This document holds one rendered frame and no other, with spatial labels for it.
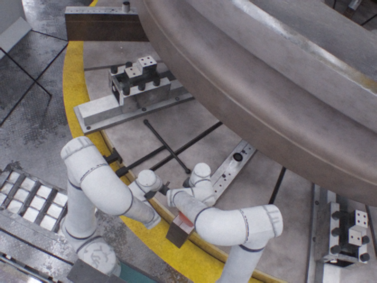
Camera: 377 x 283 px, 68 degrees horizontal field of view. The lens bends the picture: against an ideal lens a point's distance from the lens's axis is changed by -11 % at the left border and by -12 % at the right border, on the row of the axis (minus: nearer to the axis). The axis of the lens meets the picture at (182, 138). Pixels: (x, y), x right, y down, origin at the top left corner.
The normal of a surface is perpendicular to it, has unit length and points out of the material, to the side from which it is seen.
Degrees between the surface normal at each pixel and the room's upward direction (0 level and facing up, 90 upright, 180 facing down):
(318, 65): 90
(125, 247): 0
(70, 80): 0
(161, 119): 0
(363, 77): 45
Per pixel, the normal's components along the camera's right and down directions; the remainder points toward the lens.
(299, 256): 0.17, -0.55
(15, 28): 0.69, -0.24
